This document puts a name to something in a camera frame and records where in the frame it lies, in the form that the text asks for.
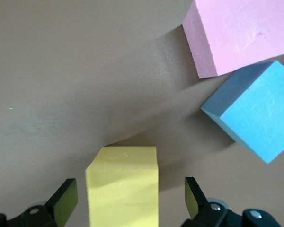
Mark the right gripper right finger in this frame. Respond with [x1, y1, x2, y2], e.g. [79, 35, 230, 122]
[182, 176, 281, 227]

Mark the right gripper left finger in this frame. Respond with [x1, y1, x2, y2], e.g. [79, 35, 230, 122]
[0, 178, 78, 227]

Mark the yellow foam block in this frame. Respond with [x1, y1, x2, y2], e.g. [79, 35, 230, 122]
[85, 146, 160, 227]

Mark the blue foam block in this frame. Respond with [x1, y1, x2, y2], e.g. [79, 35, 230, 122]
[200, 60, 284, 164]

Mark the brown paper table cover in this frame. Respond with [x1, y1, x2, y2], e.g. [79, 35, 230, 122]
[0, 0, 284, 227]

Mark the pink foam block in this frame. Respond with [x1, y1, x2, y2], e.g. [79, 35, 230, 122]
[181, 0, 284, 79]

